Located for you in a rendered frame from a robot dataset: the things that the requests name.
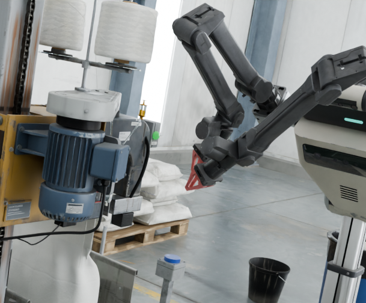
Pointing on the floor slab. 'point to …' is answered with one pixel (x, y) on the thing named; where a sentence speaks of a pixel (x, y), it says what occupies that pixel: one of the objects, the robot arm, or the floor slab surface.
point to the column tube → (3, 106)
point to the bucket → (266, 279)
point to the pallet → (145, 234)
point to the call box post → (166, 291)
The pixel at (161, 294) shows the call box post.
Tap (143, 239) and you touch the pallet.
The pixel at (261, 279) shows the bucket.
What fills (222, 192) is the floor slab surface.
